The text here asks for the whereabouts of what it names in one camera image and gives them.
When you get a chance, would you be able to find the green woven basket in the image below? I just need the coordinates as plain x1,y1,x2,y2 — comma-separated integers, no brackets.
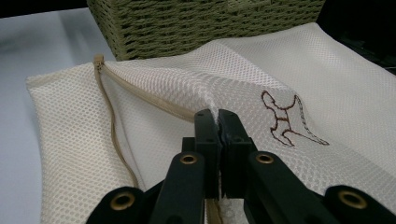
86,0,326,62

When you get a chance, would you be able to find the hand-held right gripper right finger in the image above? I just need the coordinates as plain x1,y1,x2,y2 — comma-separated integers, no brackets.
218,108,258,199

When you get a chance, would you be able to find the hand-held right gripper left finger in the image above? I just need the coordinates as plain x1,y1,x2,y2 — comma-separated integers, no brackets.
181,108,223,201

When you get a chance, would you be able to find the white mesh laundry bag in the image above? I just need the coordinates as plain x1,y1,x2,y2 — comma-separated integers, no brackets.
25,21,396,224

